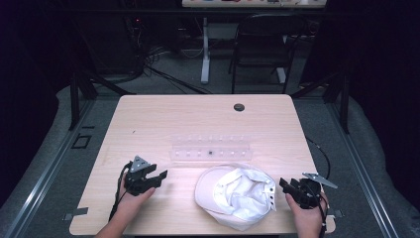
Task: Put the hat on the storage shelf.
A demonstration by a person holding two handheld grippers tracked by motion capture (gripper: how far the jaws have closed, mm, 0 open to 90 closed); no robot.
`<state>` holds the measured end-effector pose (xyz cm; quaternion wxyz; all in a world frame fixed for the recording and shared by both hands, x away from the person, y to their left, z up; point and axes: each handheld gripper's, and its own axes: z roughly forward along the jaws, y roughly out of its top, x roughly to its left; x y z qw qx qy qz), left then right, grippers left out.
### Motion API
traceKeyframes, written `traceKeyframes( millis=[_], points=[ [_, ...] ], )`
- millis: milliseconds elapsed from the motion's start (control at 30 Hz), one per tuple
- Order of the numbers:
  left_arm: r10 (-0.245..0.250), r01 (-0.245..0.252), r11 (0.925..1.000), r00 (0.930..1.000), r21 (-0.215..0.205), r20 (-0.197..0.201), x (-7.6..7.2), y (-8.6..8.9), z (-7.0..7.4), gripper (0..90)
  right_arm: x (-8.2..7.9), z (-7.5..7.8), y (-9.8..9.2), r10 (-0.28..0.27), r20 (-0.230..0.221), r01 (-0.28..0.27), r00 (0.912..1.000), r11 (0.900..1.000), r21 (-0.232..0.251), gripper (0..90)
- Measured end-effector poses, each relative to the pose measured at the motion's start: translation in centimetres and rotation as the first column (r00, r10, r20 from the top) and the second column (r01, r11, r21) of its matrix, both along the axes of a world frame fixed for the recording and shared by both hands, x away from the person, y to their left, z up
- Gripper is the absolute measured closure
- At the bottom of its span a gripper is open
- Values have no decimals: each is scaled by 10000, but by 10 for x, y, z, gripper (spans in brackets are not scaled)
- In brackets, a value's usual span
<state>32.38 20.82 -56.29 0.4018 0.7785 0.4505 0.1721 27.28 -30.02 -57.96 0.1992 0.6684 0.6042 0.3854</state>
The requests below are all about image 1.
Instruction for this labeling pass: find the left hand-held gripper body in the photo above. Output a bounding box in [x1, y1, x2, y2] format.
[123, 155, 158, 197]

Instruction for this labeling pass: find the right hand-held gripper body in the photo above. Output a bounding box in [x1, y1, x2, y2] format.
[290, 172, 339, 210]

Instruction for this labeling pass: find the white baseball cap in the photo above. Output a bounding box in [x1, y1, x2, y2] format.
[193, 163, 277, 232]

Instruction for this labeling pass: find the person's left hand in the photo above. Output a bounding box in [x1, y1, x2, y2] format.
[116, 173, 157, 216]

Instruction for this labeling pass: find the person's right hand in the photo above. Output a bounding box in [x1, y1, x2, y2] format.
[284, 190, 330, 231]

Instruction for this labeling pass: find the clear acrylic peg rack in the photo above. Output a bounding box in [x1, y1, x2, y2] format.
[168, 133, 254, 164]

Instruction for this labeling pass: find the black metal stand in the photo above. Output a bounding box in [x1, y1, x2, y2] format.
[67, 69, 137, 132]
[289, 69, 352, 135]

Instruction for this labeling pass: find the white desk leg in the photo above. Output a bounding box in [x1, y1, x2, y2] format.
[275, 66, 287, 84]
[200, 17, 212, 85]

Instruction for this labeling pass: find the black chair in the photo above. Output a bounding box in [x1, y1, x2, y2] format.
[228, 13, 309, 95]

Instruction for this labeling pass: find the light wooden background desk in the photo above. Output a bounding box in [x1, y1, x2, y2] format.
[181, 0, 329, 9]

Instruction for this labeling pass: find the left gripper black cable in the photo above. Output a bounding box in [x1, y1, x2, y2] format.
[108, 161, 134, 222]

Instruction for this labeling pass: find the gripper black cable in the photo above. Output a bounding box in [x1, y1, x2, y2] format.
[304, 136, 332, 238]
[108, 161, 134, 222]

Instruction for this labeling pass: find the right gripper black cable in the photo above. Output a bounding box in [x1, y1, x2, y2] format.
[304, 136, 332, 238]

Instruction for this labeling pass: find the aluminium floor rail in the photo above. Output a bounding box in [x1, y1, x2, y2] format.
[325, 101, 401, 238]
[0, 98, 97, 238]

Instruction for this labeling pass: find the bundle of black floor cables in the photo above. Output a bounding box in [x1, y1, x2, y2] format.
[123, 14, 213, 96]

